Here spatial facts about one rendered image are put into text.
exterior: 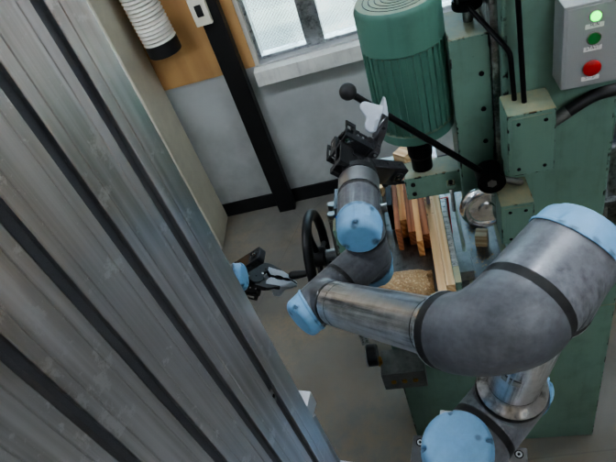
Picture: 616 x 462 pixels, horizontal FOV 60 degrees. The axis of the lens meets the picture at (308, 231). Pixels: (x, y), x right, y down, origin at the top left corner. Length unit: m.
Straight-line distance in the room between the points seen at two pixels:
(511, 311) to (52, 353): 0.44
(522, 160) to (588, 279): 0.57
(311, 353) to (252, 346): 1.92
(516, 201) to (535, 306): 0.68
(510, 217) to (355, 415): 1.20
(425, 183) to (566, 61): 0.46
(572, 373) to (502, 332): 1.20
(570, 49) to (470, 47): 0.19
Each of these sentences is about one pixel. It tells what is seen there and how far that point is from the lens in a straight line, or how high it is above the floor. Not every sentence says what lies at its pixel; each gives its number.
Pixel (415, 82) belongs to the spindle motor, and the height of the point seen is 1.35.
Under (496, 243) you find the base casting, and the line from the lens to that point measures 1.55.
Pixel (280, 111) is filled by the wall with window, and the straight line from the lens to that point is 2.82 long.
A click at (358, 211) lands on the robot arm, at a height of 1.35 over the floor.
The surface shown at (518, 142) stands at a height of 1.24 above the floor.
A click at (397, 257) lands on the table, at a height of 0.90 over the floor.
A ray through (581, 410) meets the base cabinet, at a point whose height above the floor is 0.18.
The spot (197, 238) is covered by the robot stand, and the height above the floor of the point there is 1.68.
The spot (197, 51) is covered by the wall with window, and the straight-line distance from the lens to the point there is 2.71.
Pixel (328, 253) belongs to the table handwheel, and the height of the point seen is 0.83.
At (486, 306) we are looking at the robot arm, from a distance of 0.60.
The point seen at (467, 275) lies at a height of 0.83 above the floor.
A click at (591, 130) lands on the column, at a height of 1.17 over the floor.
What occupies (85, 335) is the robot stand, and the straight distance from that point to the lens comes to 0.32.
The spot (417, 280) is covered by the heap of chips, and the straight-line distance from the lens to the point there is 1.31.
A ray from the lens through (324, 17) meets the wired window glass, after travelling 2.69.
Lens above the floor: 1.92
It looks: 41 degrees down
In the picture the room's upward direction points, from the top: 21 degrees counter-clockwise
